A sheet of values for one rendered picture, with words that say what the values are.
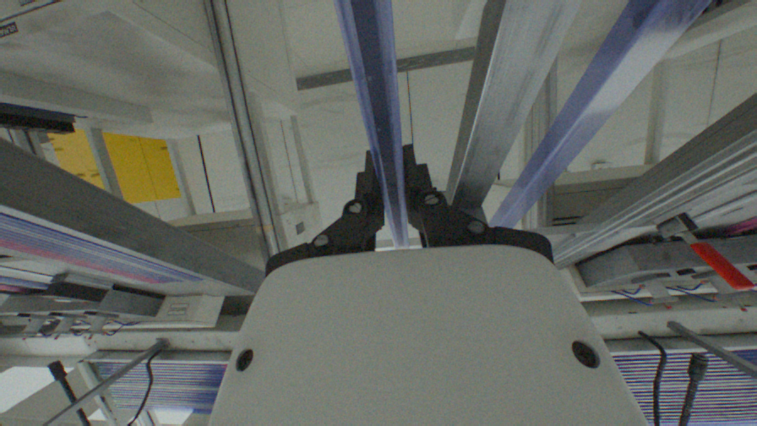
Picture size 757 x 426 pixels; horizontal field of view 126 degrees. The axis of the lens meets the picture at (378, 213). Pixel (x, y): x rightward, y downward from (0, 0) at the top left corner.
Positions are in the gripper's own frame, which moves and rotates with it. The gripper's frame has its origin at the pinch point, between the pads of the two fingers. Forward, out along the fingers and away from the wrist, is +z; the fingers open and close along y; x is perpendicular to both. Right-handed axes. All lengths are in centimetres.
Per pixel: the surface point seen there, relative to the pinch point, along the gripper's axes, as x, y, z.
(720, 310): -53, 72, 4
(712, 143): -8.9, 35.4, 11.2
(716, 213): -21, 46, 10
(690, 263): -30, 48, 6
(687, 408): -51, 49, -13
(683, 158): -11.5, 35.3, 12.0
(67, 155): -41, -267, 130
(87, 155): -43, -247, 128
